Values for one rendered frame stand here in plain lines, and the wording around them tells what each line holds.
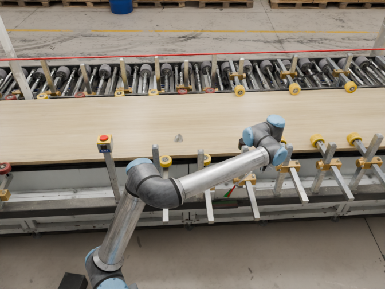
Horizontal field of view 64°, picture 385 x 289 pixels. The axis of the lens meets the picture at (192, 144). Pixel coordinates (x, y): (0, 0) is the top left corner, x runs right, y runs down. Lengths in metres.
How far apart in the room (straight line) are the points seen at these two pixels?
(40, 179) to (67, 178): 0.18
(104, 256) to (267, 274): 1.40
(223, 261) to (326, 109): 1.41
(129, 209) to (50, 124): 1.27
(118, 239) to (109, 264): 0.17
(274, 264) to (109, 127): 1.62
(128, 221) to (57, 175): 0.98
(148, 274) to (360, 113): 2.00
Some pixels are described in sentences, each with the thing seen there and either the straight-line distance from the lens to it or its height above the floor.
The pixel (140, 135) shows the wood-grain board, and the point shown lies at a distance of 2.16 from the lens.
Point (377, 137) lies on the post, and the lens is 1.99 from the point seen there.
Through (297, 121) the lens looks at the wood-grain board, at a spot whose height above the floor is 0.90.
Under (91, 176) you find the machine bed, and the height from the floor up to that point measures 0.73.
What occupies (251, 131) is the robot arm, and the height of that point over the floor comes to 1.36.
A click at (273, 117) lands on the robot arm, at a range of 1.55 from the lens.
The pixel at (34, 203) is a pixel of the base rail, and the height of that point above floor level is 0.70.
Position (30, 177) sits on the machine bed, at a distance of 2.32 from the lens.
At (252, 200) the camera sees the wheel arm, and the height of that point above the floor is 0.86.
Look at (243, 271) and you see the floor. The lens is 2.55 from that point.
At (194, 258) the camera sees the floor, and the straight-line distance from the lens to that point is 2.56.
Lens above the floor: 2.26
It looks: 42 degrees down
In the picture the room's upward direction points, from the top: straight up
